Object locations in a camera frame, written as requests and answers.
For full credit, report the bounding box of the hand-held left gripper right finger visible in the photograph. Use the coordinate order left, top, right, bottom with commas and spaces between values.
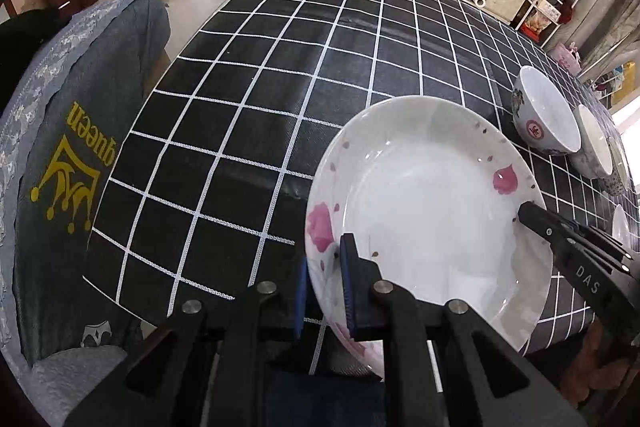
340, 233, 587, 427

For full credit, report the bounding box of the white bowl grey pattern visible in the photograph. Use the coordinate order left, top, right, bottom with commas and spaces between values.
570, 104, 615, 180

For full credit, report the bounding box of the small dark patterned bowl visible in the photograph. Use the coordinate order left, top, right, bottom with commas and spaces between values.
602, 139, 632, 196

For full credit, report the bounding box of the white floral patterned bowl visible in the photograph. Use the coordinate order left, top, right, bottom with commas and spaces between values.
511, 66, 582, 156

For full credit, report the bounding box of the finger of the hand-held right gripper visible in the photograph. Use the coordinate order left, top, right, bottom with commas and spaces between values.
517, 201, 640, 325
555, 222, 635, 269

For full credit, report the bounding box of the pink bag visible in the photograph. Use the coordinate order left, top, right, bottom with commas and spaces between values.
550, 44, 583, 75

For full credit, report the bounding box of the black white checked tablecloth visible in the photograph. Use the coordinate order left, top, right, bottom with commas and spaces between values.
82, 0, 640, 378

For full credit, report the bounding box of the red picture box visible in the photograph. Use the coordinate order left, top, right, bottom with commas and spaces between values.
520, 2, 561, 42

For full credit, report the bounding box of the grey chair cover yellow print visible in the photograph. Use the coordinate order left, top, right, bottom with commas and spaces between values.
0, 0, 173, 408

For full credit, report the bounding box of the white plate pink floral print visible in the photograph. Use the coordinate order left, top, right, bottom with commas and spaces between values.
305, 96, 555, 382

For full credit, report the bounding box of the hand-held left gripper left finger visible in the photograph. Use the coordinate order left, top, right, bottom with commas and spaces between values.
62, 257, 308, 427

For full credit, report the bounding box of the grey curtain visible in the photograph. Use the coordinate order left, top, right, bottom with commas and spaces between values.
590, 0, 640, 75

